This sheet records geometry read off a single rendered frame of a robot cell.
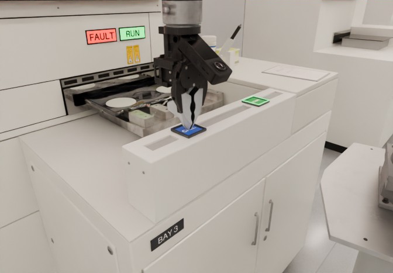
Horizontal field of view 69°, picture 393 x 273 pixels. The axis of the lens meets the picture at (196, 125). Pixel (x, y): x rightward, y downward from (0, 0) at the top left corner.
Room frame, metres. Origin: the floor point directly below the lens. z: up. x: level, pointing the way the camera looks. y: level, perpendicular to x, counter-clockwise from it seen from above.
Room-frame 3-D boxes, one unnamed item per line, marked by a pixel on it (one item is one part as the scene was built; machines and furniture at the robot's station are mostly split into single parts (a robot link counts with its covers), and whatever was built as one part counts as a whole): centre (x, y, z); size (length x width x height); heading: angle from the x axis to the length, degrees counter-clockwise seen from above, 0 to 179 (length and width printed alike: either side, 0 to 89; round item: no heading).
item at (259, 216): (0.95, 0.01, 0.41); 0.97 x 0.64 x 0.82; 136
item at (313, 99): (1.17, -0.20, 0.89); 0.62 x 0.35 x 0.14; 46
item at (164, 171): (0.66, -0.08, 0.89); 0.55 x 0.09 x 0.14; 136
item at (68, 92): (1.10, 0.30, 0.89); 0.44 x 0.02 x 0.10; 136
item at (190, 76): (0.58, 0.03, 1.12); 0.09 x 0.08 x 0.12; 46
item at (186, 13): (0.57, 0.03, 1.20); 0.08 x 0.08 x 0.05
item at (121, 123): (0.83, 0.18, 0.84); 0.50 x 0.02 x 0.03; 46
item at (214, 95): (1.03, -0.06, 0.89); 0.08 x 0.03 x 0.03; 46
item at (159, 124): (0.91, 0.06, 0.87); 0.36 x 0.08 x 0.03; 136
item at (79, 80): (1.10, 0.30, 0.96); 0.44 x 0.01 x 0.02; 136
